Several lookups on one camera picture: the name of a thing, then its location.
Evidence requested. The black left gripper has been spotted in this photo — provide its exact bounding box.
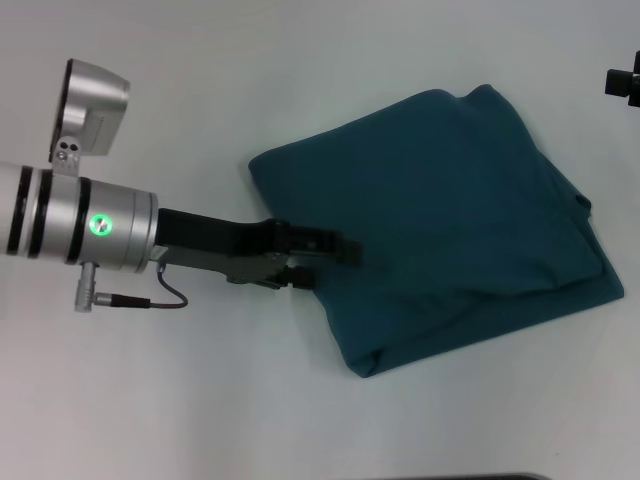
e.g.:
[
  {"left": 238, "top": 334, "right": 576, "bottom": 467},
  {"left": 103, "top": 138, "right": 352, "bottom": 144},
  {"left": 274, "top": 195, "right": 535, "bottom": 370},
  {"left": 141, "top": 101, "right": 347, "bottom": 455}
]
[{"left": 151, "top": 206, "right": 364, "bottom": 292}]

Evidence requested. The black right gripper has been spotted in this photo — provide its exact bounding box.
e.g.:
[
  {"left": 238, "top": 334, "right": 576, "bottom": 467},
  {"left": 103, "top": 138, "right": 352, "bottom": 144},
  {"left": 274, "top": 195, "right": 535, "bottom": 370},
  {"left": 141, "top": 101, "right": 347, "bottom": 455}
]
[{"left": 603, "top": 48, "right": 640, "bottom": 109}]

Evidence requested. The teal blue printed T-shirt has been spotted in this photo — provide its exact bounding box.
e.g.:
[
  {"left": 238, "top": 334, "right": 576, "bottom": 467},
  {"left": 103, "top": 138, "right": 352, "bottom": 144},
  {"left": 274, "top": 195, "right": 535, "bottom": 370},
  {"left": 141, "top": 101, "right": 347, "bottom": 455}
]
[{"left": 248, "top": 83, "right": 626, "bottom": 381}]

